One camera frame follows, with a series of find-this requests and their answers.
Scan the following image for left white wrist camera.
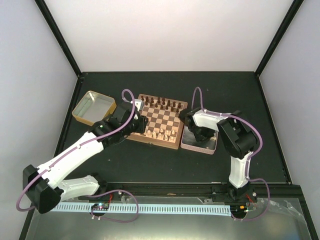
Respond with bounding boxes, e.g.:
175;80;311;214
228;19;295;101
133;99;145;120

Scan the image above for pink tin with pieces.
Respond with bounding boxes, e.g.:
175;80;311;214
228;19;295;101
180;126;218;155

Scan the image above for wooden chess board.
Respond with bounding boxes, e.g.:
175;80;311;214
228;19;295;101
128;100;188;150

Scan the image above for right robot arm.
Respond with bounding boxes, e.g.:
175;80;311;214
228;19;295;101
178;107;263;202

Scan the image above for gold metal tin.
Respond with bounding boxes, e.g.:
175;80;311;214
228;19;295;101
72;90;117;126

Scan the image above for black mounting rail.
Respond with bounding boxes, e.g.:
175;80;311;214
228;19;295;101
99;181;301;201

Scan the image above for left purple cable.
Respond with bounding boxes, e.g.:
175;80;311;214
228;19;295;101
15;88;137;213

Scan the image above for dark chess pieces row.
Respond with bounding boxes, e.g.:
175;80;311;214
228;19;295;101
138;94;185;113

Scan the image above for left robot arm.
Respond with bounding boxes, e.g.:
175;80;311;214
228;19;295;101
22;99;148;214

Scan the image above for light blue cable duct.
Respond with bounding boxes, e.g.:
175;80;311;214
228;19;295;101
52;202;232;217

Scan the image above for small circuit board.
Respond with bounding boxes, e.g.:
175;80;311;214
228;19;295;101
91;203;109;211

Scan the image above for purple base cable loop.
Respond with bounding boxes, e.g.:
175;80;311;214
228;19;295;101
90;188;140;223

